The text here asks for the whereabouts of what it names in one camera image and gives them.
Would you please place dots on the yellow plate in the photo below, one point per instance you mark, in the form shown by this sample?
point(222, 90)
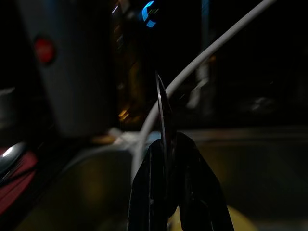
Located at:
point(240, 220)

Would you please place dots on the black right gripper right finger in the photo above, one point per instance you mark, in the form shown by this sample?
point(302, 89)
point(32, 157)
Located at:
point(199, 192)

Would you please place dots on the grey canister with red logo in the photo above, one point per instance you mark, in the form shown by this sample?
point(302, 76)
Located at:
point(72, 72)

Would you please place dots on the silver metal spoon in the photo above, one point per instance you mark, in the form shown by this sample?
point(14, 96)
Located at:
point(164, 113)
point(9, 154)

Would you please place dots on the pink plate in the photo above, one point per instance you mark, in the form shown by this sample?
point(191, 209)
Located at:
point(16, 183)

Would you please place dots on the chrome faucet pipe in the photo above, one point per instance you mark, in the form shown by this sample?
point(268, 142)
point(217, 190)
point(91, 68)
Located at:
point(204, 24)

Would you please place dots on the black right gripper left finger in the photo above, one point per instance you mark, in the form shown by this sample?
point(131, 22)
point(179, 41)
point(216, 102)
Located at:
point(148, 192)

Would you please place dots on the glass oil bottle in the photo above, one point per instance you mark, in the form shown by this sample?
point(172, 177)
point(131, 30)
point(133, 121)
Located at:
point(130, 79)

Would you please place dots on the stainless steel sink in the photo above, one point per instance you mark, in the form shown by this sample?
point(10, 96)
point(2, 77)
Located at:
point(252, 173)

